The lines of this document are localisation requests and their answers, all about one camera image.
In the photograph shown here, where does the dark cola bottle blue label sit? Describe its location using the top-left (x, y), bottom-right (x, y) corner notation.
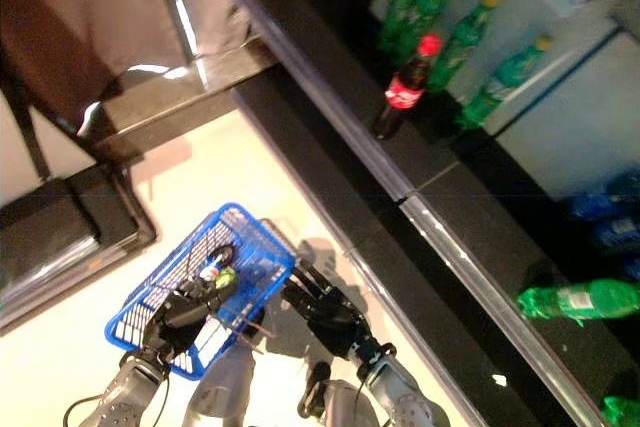
top-left (589, 216), bottom-right (640, 251)
top-left (198, 243), bottom-right (237, 282)
top-left (617, 254), bottom-right (640, 281)
top-left (569, 174), bottom-right (640, 221)

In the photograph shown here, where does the black shelf base plinth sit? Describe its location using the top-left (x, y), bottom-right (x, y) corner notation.
top-left (232, 66), bottom-right (571, 427)

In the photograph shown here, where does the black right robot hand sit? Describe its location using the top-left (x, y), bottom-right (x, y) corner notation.
top-left (281, 266), bottom-right (384, 361)

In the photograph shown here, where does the grey left robot leg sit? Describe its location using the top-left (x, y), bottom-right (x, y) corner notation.
top-left (180, 341), bottom-right (257, 427)

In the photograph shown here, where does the black glossy gondola base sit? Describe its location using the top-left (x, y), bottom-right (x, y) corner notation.
top-left (0, 164), bottom-right (159, 333)

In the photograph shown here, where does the grey robot leg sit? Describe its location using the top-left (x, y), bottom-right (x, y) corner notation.
top-left (180, 341), bottom-right (257, 427)
top-left (297, 360), bottom-right (384, 427)

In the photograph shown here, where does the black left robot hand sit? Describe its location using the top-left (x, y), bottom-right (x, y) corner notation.
top-left (141, 276), bottom-right (236, 364)

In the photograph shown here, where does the dark glossy upright panel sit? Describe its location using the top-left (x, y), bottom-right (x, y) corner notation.
top-left (0, 41), bottom-right (91, 183)

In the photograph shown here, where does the grey right robot leg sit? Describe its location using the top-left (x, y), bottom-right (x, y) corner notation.
top-left (297, 360), bottom-right (384, 427)

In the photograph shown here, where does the metal wire basket handle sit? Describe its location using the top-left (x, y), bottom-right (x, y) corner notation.
top-left (212, 296), bottom-right (278, 338)
top-left (234, 334), bottom-right (266, 356)

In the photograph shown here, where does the black metal shelf board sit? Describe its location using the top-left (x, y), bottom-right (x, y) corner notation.
top-left (218, 0), bottom-right (474, 203)
top-left (399, 161), bottom-right (640, 427)

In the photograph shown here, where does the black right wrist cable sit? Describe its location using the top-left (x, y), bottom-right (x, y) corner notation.
top-left (349, 366), bottom-right (396, 427)

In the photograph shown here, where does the blue plastic shopping basket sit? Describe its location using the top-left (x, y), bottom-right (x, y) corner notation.
top-left (103, 202), bottom-right (297, 381)

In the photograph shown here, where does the dark cola bottle red label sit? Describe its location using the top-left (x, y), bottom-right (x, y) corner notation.
top-left (373, 33), bottom-right (445, 141)

